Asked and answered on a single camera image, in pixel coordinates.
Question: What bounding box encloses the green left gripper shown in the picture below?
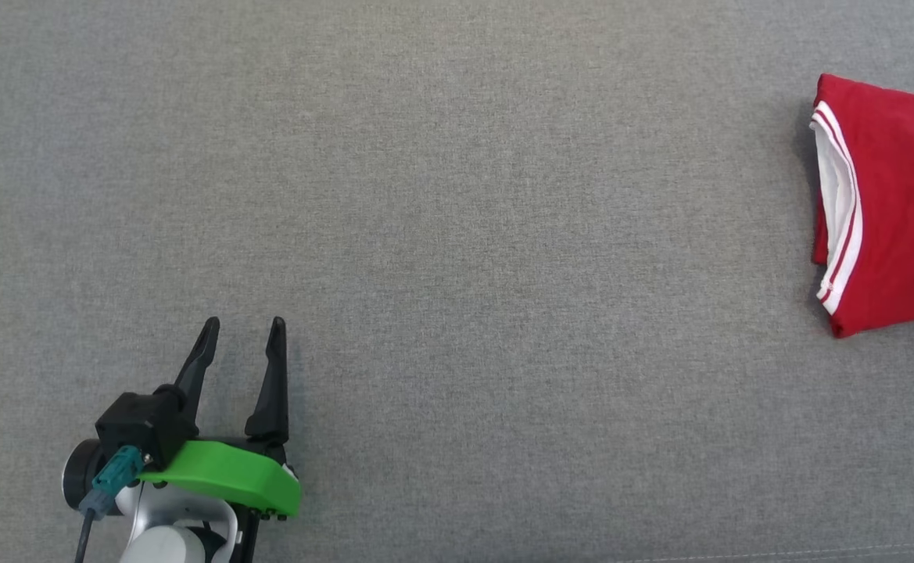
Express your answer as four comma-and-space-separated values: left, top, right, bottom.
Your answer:
137, 315, 303, 522

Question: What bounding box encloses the red Bulls 23 jersey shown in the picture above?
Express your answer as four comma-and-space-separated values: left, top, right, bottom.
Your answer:
808, 73, 914, 339

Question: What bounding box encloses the left teal connector black cable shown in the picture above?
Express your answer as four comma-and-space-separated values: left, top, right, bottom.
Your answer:
73, 445, 145, 563

